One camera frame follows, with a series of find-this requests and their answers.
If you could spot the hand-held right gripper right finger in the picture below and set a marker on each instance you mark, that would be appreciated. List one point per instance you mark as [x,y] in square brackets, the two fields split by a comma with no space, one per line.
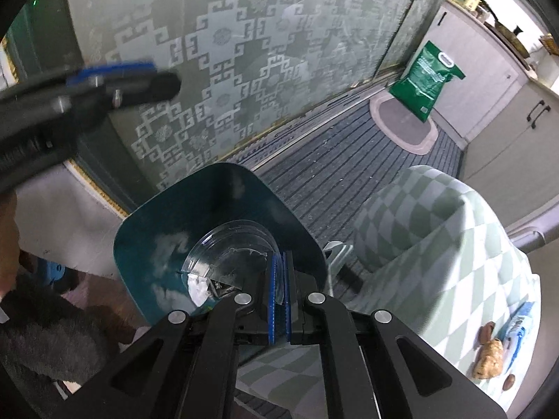
[287,305]

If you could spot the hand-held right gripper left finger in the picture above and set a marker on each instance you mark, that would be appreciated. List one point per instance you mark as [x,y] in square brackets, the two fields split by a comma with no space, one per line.
[275,305]

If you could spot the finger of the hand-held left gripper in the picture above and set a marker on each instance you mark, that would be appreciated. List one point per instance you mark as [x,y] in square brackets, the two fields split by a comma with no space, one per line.
[118,70]
[148,89]

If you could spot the clear plastic container lid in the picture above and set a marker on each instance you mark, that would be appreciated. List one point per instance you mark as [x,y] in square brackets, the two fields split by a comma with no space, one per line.
[227,248]

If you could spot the white tissue paper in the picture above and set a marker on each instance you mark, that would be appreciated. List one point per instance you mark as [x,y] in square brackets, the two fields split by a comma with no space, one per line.
[198,290]

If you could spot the teal trash bin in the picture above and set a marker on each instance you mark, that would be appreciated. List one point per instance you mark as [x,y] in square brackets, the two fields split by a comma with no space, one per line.
[209,200]

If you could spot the person's left hand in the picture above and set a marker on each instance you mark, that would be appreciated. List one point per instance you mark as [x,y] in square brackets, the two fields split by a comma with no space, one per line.
[8,248]

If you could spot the patterned frosted glass sliding door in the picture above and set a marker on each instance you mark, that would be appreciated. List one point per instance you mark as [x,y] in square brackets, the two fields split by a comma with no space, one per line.
[262,52]

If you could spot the striped grey floor mat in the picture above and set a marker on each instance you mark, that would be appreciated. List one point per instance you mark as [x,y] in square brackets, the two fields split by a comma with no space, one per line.
[314,174]

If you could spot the blue plastic item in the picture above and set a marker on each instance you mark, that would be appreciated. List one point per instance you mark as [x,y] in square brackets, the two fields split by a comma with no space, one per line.
[54,270]

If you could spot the green white checkered tablecloth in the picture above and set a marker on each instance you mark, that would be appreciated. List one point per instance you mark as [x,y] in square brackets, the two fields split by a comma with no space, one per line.
[436,235]

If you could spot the grey fuzzy clothing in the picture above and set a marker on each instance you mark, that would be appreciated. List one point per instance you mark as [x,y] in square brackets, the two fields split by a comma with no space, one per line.
[43,340]

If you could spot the tan lumpy food piece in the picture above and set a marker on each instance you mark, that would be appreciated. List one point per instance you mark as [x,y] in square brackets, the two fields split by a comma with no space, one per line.
[482,370]
[494,349]

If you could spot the oval grey floor mat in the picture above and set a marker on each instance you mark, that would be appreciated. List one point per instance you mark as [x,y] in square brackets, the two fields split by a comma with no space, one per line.
[401,126]

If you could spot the blue white tissue pack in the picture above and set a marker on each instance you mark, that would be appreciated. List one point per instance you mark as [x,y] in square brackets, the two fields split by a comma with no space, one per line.
[519,323]

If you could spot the green rice bag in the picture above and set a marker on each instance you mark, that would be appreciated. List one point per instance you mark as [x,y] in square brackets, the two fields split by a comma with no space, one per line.
[426,80]

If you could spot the wok with lid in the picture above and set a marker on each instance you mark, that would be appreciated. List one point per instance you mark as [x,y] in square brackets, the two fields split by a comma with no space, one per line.
[506,31]

